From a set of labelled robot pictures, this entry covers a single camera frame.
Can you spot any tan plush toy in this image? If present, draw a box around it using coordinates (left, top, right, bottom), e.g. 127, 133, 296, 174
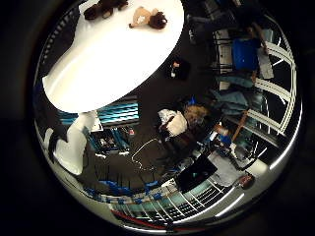
128, 6, 168, 30

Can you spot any black laptop screen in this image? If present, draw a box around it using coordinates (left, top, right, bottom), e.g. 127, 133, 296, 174
176, 152, 219, 195

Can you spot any white floor cable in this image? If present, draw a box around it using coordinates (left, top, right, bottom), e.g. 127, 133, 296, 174
130, 137, 159, 172

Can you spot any blue plastic chair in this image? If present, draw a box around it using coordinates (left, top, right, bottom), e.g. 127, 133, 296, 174
231, 37, 261, 72

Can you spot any dark brown plush toy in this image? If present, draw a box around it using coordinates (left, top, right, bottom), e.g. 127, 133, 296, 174
83, 0, 129, 21

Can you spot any teal striped box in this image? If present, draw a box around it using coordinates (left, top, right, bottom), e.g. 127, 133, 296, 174
97, 102, 140, 125

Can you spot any seated person with blond hair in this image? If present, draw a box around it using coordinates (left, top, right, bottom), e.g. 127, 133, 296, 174
157, 103, 211, 140

